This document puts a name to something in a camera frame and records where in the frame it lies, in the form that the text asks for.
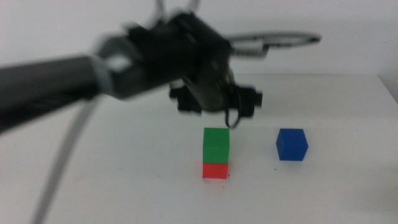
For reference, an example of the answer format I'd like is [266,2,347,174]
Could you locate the green cube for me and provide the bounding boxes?
[202,127,231,165]

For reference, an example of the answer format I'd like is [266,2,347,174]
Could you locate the blue cube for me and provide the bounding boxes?
[275,128,310,162]

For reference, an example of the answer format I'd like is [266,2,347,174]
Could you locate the red cube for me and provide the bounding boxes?
[202,162,229,180]

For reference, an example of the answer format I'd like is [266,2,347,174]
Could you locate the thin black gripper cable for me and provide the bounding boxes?
[223,93,243,129]

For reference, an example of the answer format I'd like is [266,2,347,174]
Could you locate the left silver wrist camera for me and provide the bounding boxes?
[229,36,271,59]

